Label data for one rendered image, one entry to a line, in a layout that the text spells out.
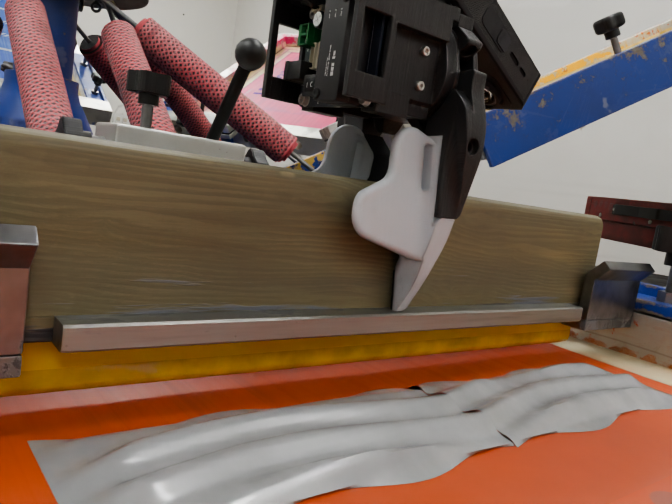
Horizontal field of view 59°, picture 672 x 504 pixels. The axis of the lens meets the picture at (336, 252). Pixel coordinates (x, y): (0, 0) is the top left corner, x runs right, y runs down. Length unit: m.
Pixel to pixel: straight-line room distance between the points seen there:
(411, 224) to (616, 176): 2.23
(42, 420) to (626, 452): 0.25
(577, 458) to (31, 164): 0.25
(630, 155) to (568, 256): 2.06
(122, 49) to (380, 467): 0.76
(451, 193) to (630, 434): 0.15
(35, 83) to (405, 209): 0.56
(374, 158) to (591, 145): 2.27
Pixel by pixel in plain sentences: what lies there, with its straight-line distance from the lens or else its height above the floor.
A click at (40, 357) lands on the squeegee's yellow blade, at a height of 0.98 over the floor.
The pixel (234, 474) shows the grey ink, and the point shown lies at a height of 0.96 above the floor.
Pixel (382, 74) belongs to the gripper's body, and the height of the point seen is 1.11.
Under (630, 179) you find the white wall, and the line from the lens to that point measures 2.49.
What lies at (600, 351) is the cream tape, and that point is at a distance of 0.52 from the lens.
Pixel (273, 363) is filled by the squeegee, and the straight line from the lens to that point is 0.30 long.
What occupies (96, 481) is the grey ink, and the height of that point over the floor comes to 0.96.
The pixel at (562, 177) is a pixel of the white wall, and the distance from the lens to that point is 2.62.
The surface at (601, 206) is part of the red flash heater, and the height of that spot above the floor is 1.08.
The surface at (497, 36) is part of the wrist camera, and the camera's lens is 0.36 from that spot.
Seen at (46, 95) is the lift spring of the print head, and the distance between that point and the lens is 0.76.
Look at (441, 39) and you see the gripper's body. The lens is 0.30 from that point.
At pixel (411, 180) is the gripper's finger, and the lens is 0.30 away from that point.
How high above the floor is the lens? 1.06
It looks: 7 degrees down
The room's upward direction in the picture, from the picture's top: 9 degrees clockwise
